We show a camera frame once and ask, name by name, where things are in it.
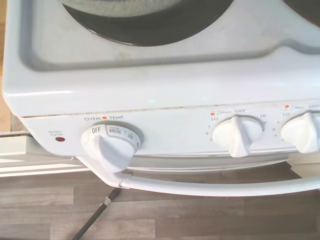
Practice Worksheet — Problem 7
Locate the grey nonstick frying pan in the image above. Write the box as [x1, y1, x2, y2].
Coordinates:
[61, 0, 201, 16]

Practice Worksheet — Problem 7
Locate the black tripod leg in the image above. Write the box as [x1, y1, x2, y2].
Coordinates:
[72, 188, 121, 240]

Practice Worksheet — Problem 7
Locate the white electric stove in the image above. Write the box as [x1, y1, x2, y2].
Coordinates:
[1, 0, 320, 198]

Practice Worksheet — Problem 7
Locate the white oven door handle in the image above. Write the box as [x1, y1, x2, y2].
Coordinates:
[82, 154, 320, 198]

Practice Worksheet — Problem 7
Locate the white base cabinet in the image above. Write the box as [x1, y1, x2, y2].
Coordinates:
[0, 131, 88, 178]

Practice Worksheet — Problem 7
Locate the white burner knob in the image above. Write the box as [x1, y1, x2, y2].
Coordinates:
[280, 112, 320, 155]
[211, 115, 265, 158]

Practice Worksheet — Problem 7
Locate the black stove burner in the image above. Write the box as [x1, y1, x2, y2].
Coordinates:
[284, 0, 320, 26]
[62, 2, 210, 47]

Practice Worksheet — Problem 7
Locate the white oven temperature knob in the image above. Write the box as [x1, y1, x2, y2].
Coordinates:
[79, 123, 145, 173]

